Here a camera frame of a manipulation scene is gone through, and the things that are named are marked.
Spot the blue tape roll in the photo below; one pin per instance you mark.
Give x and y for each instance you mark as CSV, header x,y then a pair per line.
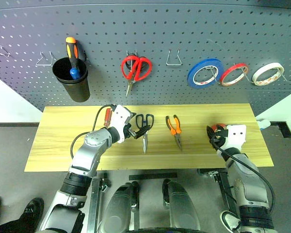
x,y
191,77

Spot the red tape roll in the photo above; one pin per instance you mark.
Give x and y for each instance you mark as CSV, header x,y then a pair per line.
x,y
224,78

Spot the black table frame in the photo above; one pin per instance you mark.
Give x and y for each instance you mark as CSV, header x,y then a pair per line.
x,y
223,187

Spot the pale blue white object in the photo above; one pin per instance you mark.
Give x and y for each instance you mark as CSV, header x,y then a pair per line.
x,y
263,123

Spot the grey rounded shape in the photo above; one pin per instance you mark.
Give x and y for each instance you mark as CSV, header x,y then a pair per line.
x,y
121,208
182,208

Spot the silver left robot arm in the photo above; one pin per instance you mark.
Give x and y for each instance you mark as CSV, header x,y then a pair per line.
x,y
92,150

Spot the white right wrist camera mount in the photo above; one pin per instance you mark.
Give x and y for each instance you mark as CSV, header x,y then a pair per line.
x,y
236,136

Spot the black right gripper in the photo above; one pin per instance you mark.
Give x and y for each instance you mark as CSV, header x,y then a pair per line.
x,y
220,138

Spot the grey perforated pegboard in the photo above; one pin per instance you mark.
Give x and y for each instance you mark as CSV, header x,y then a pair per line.
x,y
160,31

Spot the white sneaker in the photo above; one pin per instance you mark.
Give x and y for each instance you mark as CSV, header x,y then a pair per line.
x,y
229,219

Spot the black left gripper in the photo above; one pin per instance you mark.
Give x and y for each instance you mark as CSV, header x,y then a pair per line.
x,y
128,129

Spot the metal table leg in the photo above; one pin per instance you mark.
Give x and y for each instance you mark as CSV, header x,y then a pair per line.
x,y
94,204

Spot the white tape roll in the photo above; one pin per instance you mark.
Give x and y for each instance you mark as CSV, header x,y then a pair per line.
x,y
257,77

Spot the black plastic cup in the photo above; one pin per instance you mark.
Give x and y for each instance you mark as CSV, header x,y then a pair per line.
x,y
77,89

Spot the red and black plastic object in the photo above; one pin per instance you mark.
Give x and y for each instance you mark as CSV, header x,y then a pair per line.
x,y
219,126

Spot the scissors pegboard hook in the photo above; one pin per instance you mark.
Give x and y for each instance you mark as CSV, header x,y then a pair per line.
x,y
131,52

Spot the black shoe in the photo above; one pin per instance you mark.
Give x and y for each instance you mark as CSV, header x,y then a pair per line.
x,y
32,208

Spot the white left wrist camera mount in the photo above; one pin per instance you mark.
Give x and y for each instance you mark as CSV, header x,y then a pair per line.
x,y
120,121

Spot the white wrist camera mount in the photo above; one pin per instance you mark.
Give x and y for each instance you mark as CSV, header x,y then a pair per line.
x,y
236,136
120,121

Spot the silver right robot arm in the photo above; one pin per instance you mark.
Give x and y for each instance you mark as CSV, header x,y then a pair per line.
x,y
245,177

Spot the orange and black screwdriver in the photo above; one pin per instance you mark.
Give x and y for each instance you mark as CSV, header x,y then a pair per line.
x,y
71,49

